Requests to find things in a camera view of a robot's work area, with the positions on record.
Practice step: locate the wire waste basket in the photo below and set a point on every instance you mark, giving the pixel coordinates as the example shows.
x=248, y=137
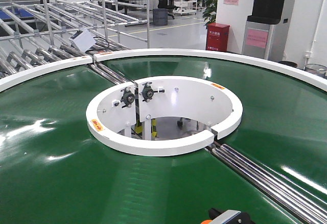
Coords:
x=316, y=69

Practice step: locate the red fire extinguisher box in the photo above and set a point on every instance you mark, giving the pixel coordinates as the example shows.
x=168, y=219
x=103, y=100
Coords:
x=217, y=37

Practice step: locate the black office chair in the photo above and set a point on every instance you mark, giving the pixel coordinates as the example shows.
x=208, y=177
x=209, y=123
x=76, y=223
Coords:
x=169, y=5

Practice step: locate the round green conveyor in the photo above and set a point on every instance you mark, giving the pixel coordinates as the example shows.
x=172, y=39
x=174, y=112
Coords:
x=54, y=171

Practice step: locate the steel roller rack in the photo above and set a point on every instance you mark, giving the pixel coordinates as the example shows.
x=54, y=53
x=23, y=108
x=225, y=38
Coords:
x=37, y=32

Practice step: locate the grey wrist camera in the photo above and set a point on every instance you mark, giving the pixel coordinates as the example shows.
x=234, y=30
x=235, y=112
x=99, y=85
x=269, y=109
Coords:
x=229, y=216

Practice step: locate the black water dispenser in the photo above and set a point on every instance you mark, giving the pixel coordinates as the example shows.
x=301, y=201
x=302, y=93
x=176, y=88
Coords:
x=259, y=28

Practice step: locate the white control box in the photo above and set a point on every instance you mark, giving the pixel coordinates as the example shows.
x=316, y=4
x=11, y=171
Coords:
x=82, y=40

